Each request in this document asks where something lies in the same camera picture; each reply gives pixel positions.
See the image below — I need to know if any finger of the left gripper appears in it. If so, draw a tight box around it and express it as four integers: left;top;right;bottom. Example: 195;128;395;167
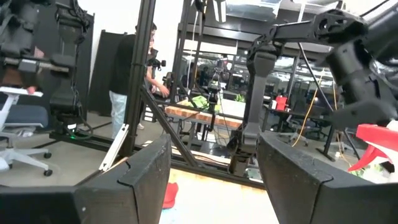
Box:
328;98;398;129

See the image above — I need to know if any black aluminium rig frame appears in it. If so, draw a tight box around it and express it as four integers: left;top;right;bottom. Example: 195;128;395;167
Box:
49;0;268;189

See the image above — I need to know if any red cloth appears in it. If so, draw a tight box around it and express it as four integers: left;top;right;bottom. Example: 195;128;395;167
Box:
161;182;180;210

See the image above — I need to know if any white flat bar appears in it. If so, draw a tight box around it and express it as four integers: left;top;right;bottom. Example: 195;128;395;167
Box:
98;123;130;172

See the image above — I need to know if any white office chair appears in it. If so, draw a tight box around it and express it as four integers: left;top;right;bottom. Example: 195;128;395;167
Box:
0;86;54;177

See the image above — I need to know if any red box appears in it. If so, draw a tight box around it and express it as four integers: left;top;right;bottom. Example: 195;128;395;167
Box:
275;95;289;111

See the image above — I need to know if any yellow cable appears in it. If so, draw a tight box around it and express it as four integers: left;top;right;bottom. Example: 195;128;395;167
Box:
291;71;322;147

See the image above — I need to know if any orange liquid spray bottle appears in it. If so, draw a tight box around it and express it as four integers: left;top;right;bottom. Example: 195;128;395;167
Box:
347;119;398;184

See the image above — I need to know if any wooden background table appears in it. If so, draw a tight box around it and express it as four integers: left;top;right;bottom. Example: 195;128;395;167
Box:
164;98;244;130

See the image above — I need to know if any black partition panel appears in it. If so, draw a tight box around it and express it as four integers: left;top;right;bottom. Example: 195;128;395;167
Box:
88;29;126;114

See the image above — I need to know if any person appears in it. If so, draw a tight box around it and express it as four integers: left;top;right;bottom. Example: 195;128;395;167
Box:
108;23;170;139

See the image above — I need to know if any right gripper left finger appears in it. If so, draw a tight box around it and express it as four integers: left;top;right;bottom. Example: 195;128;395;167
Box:
74;133;172;224

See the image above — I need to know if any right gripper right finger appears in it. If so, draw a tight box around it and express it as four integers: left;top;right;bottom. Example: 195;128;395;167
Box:
256;131;334;224

